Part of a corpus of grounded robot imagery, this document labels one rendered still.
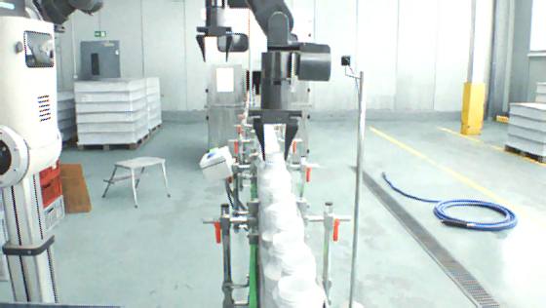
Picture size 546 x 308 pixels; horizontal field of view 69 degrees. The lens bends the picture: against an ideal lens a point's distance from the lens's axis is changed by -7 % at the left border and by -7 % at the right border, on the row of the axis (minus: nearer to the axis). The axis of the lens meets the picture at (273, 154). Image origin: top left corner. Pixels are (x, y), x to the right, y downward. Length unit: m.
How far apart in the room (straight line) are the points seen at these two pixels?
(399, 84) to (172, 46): 6.01
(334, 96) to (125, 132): 5.87
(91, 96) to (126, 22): 4.34
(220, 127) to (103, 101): 2.58
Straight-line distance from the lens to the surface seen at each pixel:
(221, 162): 1.24
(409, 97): 11.78
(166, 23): 11.27
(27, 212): 1.19
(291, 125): 0.77
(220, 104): 5.52
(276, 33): 0.75
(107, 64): 11.58
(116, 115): 7.44
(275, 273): 0.54
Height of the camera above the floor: 1.38
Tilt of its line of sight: 12 degrees down
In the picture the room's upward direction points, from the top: straight up
